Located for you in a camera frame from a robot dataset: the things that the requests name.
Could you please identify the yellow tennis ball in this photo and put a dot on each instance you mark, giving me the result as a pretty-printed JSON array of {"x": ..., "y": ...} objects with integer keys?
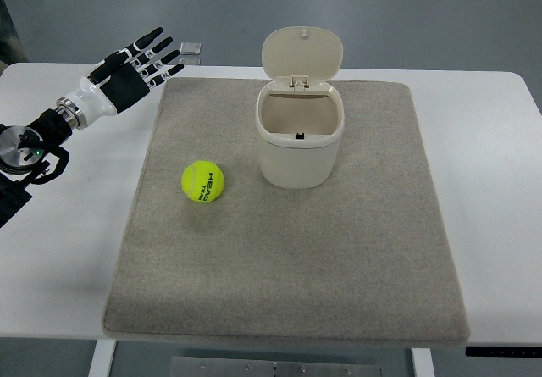
[{"x": 202, "y": 181}]

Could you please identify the beige lidded plastic bin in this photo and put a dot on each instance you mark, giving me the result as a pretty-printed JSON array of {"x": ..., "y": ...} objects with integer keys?
[{"x": 300, "y": 117}]

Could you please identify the grey felt mat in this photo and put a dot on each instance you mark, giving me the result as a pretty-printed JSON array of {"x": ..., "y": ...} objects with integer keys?
[{"x": 361, "y": 259}]

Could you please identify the clear floor bracket upper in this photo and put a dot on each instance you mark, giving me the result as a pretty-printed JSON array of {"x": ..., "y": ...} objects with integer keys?
[{"x": 190, "y": 48}]

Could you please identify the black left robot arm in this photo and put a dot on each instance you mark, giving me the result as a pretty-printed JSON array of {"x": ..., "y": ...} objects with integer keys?
[{"x": 33, "y": 154}]

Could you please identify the white right table leg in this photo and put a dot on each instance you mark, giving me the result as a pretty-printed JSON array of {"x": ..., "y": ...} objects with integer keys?
[{"x": 422, "y": 362}]

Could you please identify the white table leg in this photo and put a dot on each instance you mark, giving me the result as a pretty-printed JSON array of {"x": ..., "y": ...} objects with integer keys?
[
  {"x": 422, "y": 362},
  {"x": 102, "y": 358}
]

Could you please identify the clear floor bracket lower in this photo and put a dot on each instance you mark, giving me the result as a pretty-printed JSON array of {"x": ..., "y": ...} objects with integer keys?
[{"x": 190, "y": 61}]

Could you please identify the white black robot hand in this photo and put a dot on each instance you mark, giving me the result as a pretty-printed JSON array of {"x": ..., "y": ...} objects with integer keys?
[{"x": 120, "y": 89}]

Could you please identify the white left table leg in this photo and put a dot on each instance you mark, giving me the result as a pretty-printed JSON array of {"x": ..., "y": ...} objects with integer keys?
[{"x": 102, "y": 358}]

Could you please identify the clear floor bracket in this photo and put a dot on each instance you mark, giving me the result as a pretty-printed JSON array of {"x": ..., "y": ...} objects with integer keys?
[
  {"x": 190, "y": 61},
  {"x": 190, "y": 48}
]

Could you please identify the black desk control panel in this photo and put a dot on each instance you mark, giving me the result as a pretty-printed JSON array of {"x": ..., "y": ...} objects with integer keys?
[{"x": 503, "y": 352}]

